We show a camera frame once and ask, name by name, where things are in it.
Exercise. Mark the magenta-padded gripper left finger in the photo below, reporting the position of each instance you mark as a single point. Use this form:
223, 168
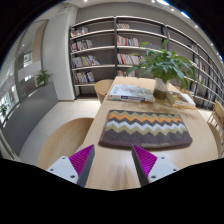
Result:
66, 168

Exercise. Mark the grey bookshelf unit with books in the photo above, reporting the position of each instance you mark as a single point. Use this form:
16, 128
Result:
96, 55

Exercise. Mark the large white book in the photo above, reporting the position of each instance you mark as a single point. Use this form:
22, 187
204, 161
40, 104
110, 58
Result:
131, 93

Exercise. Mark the round ceiling lights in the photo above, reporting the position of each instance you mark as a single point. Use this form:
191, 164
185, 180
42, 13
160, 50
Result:
163, 2

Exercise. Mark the zigzag-striped brown towel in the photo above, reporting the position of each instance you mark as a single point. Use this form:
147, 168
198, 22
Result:
145, 128

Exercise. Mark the small leafy floor plant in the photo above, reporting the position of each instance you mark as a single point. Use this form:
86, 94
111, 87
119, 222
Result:
43, 77

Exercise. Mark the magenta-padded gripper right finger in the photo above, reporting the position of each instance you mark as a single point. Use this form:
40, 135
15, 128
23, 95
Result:
156, 168

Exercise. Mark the wood-frame slatted chair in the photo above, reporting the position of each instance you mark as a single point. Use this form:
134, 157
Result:
219, 113

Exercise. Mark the round-backed wooden chair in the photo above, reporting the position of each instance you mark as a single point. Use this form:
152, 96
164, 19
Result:
215, 138
65, 141
102, 89

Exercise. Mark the green potted plant white pot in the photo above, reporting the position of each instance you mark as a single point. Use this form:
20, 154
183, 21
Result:
163, 65

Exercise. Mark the yellow-edged picture book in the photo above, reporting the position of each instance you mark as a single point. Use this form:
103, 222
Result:
183, 100

